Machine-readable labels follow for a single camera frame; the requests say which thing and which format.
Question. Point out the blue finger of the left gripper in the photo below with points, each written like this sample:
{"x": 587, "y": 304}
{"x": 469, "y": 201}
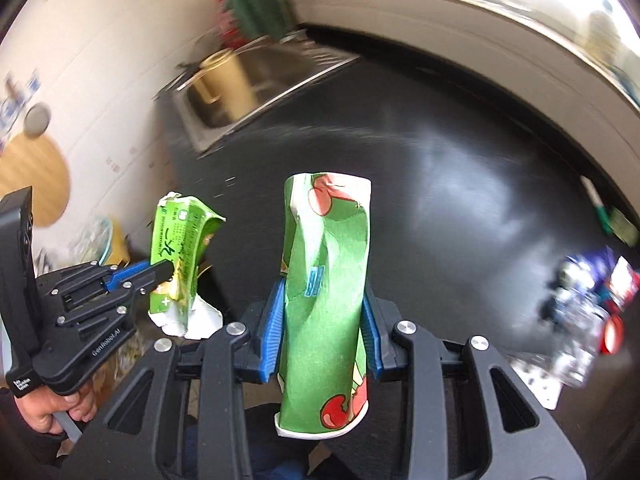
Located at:
{"x": 146, "y": 276}
{"x": 119, "y": 276}

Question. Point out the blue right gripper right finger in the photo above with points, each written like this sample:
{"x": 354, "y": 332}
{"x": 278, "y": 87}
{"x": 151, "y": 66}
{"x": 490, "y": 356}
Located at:
{"x": 371, "y": 333}

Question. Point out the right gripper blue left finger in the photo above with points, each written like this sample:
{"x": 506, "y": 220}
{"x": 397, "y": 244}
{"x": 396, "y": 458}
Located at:
{"x": 270, "y": 331}

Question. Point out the green cherry paper cup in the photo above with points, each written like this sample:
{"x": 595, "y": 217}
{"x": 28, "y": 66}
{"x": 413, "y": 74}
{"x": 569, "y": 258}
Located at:
{"x": 323, "y": 363}

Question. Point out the green drink carton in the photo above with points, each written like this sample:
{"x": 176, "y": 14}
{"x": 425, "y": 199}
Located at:
{"x": 182, "y": 230}

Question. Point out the person's left hand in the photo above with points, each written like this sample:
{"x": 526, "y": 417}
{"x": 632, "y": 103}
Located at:
{"x": 39, "y": 406}

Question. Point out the round wooden board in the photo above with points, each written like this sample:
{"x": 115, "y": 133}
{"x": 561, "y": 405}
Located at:
{"x": 39, "y": 163}

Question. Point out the pile of plastic wrappers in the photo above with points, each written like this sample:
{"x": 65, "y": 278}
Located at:
{"x": 591, "y": 293}

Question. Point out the yellow cup in sink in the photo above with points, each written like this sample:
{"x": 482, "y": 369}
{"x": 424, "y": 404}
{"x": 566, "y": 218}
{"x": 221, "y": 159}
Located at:
{"x": 222, "y": 80}

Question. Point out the stainless steel sink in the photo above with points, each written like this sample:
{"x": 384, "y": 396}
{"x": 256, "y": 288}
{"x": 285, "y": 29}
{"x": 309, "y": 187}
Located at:
{"x": 276, "y": 70}

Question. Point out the green white marker pen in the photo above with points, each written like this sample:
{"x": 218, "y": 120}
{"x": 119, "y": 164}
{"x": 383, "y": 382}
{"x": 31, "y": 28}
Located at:
{"x": 598, "y": 205}

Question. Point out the green plant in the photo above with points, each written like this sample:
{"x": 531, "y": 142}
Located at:
{"x": 258, "y": 18}

